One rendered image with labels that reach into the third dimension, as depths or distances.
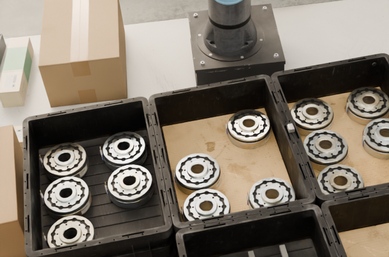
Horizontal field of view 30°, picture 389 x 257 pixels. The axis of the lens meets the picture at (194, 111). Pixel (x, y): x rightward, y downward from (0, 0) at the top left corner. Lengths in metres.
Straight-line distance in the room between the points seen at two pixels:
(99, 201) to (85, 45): 0.52
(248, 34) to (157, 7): 1.57
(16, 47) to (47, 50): 0.22
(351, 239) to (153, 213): 0.43
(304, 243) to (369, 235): 0.14
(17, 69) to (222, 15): 0.63
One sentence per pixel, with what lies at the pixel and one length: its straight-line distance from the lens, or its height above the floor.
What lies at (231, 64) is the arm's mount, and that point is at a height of 0.80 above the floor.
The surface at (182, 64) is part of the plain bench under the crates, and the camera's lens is 2.15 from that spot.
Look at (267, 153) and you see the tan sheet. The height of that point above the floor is 0.83.
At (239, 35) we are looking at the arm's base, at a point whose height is 0.86.
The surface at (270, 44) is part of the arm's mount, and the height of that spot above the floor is 0.80.
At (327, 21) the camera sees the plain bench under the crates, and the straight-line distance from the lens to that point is 2.29.
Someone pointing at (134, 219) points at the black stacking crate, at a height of 0.83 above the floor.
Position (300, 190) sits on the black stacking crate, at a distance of 1.60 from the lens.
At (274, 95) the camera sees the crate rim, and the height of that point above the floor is 0.92.
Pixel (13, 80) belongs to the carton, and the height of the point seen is 0.76.
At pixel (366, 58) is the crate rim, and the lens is 1.82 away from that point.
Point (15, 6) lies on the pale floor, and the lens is 3.73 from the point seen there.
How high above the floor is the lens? 2.13
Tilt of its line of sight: 45 degrees down
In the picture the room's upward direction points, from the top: 6 degrees counter-clockwise
